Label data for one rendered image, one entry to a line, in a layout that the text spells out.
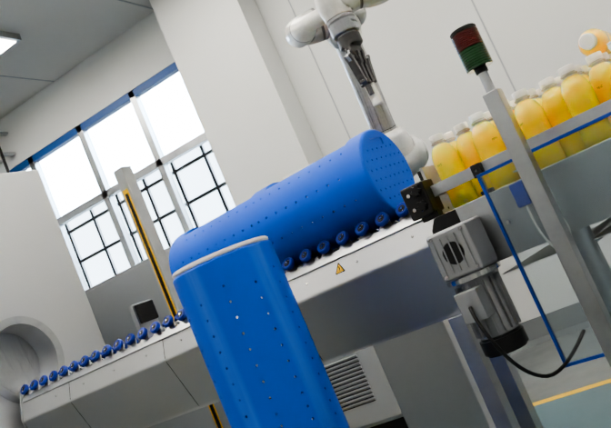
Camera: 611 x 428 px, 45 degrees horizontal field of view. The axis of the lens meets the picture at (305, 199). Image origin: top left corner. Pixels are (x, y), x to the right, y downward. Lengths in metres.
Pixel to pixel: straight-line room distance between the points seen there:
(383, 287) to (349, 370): 1.92
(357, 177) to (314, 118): 3.26
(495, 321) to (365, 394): 2.32
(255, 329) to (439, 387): 1.10
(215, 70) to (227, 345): 3.75
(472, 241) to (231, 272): 0.60
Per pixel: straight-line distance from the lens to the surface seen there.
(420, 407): 2.87
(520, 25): 5.02
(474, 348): 2.16
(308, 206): 2.25
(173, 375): 2.81
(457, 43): 1.75
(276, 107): 5.19
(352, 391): 4.12
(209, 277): 1.89
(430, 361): 2.80
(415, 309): 2.21
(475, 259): 1.81
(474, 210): 1.92
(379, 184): 2.17
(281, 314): 1.91
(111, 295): 4.84
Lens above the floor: 0.84
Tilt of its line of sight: 7 degrees up
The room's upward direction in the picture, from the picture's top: 23 degrees counter-clockwise
